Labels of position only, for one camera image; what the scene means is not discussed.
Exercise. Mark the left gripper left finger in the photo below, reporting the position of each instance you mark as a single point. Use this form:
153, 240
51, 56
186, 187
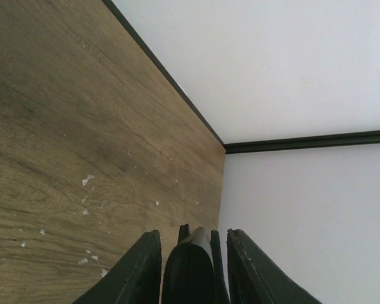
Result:
135, 278

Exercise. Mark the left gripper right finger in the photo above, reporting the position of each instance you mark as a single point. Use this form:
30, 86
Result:
255, 278

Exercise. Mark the black remote control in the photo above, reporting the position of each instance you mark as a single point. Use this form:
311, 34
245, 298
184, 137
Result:
194, 270

